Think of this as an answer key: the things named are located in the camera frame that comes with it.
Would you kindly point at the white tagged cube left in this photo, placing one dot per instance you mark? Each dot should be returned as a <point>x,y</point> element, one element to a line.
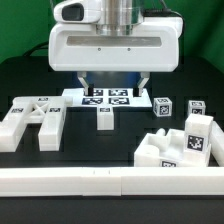
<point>162,107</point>

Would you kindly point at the white fence rail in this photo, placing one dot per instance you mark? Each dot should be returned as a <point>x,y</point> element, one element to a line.
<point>121,181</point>
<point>217,143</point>

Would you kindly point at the white chair seat part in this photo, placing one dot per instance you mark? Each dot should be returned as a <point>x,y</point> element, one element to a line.
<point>172,149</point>

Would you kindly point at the white front fence rail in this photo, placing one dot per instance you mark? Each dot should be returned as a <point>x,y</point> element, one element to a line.
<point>121,181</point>

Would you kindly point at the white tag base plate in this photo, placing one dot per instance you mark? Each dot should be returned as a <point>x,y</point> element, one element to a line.
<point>117,97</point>

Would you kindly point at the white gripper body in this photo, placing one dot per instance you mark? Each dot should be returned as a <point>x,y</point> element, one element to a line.
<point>153,46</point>

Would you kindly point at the white tagged cube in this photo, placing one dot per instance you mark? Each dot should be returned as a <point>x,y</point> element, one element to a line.
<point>196,107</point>
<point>162,107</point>

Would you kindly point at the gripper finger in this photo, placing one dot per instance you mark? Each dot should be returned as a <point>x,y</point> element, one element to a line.
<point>144,78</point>
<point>88,88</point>

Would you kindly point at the white right fence rail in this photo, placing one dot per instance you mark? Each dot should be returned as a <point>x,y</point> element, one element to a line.
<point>217,143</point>

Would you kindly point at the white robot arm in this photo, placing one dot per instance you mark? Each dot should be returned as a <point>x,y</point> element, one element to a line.
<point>118,17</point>

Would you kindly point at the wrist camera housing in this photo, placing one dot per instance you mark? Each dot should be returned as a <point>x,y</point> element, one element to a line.
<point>78,11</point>

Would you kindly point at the white tagged cube right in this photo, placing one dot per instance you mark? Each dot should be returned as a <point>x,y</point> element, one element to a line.
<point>196,107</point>

